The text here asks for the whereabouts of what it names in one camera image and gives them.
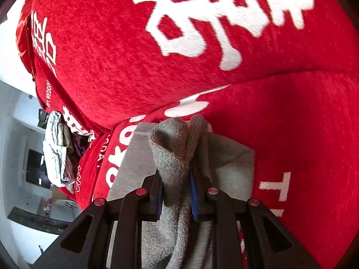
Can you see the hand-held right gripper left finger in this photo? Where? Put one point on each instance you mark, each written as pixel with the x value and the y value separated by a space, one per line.
pixel 159 201

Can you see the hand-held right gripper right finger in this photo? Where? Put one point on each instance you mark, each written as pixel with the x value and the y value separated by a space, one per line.
pixel 194 201

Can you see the grey knit small garment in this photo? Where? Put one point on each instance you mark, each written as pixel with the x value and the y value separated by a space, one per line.
pixel 174 151

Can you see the dark plaid cloth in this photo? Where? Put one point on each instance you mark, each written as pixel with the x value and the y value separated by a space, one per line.
pixel 80 145

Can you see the brown cloth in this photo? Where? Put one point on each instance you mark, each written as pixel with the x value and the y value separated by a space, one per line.
pixel 67 137

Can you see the white leaf-print cloth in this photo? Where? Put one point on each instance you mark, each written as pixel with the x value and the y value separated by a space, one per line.
pixel 53 148

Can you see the dark countertop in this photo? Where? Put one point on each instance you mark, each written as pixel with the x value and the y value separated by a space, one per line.
pixel 39 220

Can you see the dark window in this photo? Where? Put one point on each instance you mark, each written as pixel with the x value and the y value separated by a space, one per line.
pixel 38 169

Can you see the red printed blanket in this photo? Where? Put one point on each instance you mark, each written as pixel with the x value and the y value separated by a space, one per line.
pixel 126 47

